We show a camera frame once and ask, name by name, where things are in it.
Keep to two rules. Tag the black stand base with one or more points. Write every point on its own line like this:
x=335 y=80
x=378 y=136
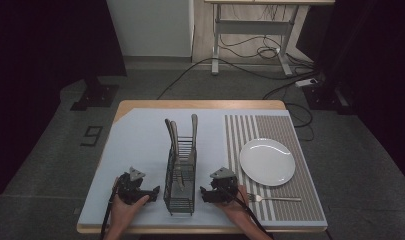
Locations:
x=326 y=96
x=96 y=95

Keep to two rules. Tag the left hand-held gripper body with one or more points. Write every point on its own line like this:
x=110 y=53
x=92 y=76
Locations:
x=130 y=190

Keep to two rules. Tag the white round plate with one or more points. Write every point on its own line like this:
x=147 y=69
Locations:
x=267 y=162

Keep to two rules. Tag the grey striped placemat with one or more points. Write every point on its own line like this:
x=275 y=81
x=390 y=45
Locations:
x=300 y=206

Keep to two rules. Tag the silver fork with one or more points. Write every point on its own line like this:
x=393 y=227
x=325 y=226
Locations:
x=276 y=199

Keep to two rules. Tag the white cabinet panel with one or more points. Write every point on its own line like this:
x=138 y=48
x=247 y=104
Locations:
x=150 y=26

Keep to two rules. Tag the person's right hand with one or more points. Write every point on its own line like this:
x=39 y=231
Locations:
x=235 y=208

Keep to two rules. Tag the light blue table mat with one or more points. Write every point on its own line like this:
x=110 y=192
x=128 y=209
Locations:
x=136 y=143

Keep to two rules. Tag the silver metal utensil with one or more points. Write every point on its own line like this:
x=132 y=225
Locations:
x=170 y=133
x=175 y=140
x=194 y=130

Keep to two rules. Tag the white power strip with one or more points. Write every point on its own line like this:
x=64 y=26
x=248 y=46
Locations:
x=306 y=82

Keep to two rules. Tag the dark curtain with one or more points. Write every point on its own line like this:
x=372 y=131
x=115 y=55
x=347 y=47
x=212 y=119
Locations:
x=376 y=66
x=40 y=50

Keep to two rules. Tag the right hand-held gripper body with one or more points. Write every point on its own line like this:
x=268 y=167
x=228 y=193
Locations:
x=223 y=185

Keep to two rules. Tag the person's left hand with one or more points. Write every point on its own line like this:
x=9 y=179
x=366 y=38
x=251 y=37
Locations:
x=123 y=213

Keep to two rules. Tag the desk with white metal frame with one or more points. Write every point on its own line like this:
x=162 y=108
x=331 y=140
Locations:
x=253 y=27

